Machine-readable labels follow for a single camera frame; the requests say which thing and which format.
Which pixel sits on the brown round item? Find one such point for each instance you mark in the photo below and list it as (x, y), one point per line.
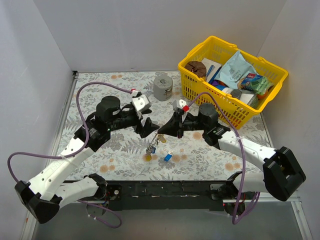
(196, 67)

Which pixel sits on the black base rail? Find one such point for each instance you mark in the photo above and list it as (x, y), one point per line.
(167, 195)

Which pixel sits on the white box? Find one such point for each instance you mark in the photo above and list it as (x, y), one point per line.
(212, 69)

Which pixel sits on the orange fruit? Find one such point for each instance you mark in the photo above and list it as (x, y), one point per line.
(262, 96)

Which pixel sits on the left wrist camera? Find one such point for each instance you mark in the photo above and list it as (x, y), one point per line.
(141, 103)

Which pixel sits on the light blue chips bag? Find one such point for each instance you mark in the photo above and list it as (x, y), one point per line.
(234, 70)

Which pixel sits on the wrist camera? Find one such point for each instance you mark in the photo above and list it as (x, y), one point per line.
(180, 106)
(141, 103)

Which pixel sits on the grey toilet paper roll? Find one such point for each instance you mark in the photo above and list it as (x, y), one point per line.
(163, 87)

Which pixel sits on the silver keyring with keys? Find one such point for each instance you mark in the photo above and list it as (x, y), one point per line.
(152, 146)

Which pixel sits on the grey lid can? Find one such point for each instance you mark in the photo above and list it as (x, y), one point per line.
(236, 93)

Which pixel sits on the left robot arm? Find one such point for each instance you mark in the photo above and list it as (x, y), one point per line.
(45, 194)

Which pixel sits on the green sponge pack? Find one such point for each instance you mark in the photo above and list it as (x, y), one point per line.
(255, 83)

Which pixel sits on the blue key tag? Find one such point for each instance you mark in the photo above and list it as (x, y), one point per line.
(168, 156)

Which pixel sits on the yellow plastic basket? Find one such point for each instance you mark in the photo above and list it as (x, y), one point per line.
(219, 50)

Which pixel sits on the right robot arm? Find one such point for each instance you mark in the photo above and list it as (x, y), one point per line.
(280, 173)

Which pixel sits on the floral table mat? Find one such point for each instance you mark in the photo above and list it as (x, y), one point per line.
(123, 156)

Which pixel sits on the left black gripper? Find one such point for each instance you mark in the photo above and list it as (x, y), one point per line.
(139, 122)

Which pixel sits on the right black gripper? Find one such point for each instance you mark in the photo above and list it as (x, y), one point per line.
(179, 125)

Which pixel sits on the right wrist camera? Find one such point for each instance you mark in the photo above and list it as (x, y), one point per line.
(180, 106)

